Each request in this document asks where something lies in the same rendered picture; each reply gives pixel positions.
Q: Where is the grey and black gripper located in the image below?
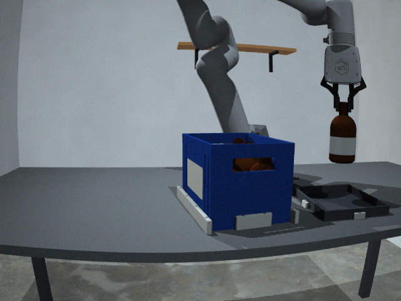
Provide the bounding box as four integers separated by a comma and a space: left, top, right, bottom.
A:
320, 43, 367, 112

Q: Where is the brown glass bottle with white label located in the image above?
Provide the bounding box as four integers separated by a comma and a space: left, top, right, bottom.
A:
329, 102, 357, 164

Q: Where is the blue plastic crate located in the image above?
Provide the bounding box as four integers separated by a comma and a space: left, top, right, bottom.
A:
182, 133, 295, 231

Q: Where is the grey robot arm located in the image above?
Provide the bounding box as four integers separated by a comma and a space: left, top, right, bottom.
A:
176, 0, 355, 134

